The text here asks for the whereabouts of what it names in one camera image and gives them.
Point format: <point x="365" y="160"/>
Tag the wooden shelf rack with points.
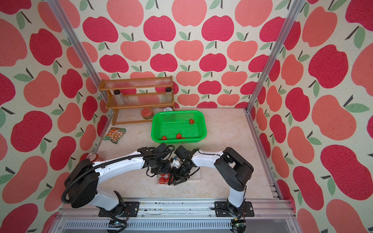
<point x="138" y="94"/>

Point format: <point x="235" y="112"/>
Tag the clear clamshell container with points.
<point x="195" y="175"/>
<point x="159" y="178"/>

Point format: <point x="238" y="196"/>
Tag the soup mix packet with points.
<point x="114" y="134"/>

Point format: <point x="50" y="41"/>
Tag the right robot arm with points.
<point x="234" y="169"/>

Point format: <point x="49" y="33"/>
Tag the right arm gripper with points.
<point x="177" y="176"/>

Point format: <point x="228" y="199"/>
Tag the aluminium corner post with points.
<point x="68" y="29"/>
<point x="278" y="46"/>

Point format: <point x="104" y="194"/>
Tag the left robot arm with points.
<point x="82" y="185"/>

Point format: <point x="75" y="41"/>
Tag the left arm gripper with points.
<point x="168" y="170"/>

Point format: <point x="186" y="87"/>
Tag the right aluminium corner post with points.
<point x="278" y="46"/>

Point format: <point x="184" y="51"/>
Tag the left aluminium corner post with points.
<point x="68" y="29"/>

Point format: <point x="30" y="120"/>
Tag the strawberry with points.
<point x="163" y="181"/>
<point x="165" y="176"/>

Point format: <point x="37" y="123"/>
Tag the green plastic basket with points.
<point x="170" y="124"/>

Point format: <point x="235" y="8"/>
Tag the spice jar on shelf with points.
<point x="169" y="95"/>

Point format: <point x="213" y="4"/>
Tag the left spice jar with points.
<point x="119" y="97"/>

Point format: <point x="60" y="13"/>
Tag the red soda can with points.
<point x="94" y="157"/>

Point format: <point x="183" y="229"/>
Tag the red gold round tin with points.
<point x="147" y="113"/>

